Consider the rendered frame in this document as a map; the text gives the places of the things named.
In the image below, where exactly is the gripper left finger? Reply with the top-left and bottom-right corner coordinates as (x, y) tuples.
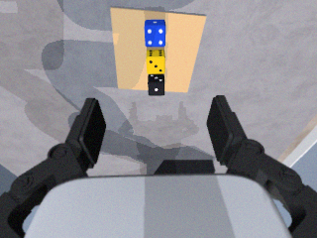
(0, 98), (106, 238)

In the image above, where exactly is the tan flat mat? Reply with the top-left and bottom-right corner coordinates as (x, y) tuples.
(110, 7), (206, 92)

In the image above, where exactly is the yellow die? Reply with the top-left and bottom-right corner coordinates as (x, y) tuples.
(147, 50), (165, 74)

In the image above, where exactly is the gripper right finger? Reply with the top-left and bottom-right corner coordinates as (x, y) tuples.
(206, 95), (317, 238)

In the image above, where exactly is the blue die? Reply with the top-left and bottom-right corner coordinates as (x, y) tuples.
(145, 20), (166, 47)

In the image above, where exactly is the black die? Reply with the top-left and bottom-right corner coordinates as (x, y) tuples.
(148, 74), (164, 96)

